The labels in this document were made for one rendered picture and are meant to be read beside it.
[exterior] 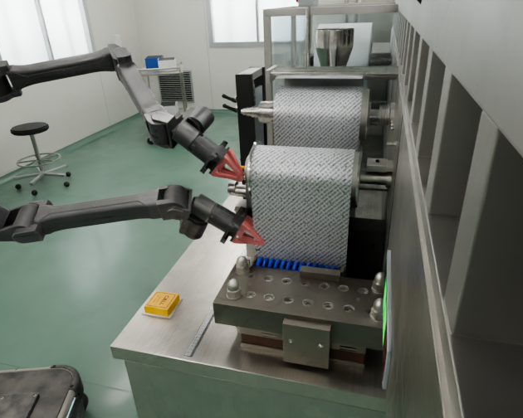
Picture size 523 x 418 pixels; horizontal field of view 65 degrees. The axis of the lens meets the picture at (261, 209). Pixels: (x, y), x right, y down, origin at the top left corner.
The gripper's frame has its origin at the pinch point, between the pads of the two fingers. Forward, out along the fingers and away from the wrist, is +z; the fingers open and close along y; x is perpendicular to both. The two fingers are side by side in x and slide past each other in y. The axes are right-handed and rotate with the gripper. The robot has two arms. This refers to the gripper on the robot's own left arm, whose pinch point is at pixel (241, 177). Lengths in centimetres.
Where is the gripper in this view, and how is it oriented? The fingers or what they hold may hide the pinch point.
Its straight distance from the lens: 106.4
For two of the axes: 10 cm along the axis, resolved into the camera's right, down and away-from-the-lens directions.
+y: -2.2, 4.8, -8.5
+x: 5.7, -6.4, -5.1
